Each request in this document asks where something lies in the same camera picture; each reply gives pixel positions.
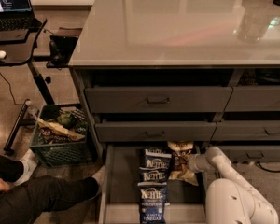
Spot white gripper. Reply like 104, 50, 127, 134
187, 154, 212, 173

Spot brown sea salt chip bag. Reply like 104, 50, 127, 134
167, 141, 198, 186

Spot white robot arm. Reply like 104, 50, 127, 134
187, 147, 279, 224

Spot middle right drawer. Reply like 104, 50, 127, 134
210, 119, 280, 142

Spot blue Kettle bag back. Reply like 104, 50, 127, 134
144, 149, 172, 169

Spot blue kettle bag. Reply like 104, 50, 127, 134
137, 182, 167, 224
144, 149, 172, 169
139, 167, 168, 182

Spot blue Kettle bag middle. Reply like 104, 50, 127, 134
139, 167, 168, 182

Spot blue Kettle bag front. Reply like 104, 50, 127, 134
137, 182, 167, 224

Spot top left drawer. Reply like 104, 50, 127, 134
85, 86, 232, 113

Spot top right drawer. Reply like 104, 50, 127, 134
225, 86, 280, 112

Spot middle left drawer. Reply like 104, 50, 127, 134
95, 121, 217, 142

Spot open bottom left drawer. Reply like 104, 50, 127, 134
98, 142, 207, 224

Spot chip bags in crate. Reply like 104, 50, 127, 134
36, 118, 85, 142

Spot black box beside counter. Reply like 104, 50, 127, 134
47, 27, 82, 68

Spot grey cabinet with countertop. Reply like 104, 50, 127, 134
70, 0, 280, 152

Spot green apple in crate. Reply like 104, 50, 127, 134
57, 113, 75, 129

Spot green plastic crate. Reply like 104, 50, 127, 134
30, 104, 97, 167

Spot white sock foot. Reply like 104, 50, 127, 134
14, 149, 38, 186

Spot person's black trouser legs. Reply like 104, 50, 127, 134
0, 155, 105, 224

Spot black standing desk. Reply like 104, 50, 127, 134
0, 16, 54, 156

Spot black laptop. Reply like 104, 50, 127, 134
0, 0, 35, 31

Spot black floor cable right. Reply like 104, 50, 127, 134
255, 161, 280, 174

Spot black cable left floor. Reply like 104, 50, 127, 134
0, 66, 24, 106

